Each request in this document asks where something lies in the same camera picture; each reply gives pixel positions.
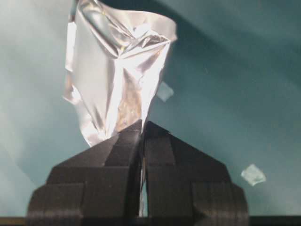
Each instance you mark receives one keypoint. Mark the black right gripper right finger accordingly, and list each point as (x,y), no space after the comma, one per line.
(187,187)

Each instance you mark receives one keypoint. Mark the silver zip bag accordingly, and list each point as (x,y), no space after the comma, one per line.
(114,63)

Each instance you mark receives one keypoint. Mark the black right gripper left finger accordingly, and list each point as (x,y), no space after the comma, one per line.
(97,187)

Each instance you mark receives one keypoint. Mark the clear tape piece upper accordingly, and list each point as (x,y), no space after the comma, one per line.
(164,92)

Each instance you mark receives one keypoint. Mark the teal table cloth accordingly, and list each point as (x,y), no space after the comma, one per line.
(235,71)

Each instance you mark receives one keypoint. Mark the clear tape piece lower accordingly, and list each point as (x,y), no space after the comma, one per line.
(253,175)

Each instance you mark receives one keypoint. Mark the clear tape piece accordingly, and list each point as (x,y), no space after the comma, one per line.
(253,175)
(164,92)

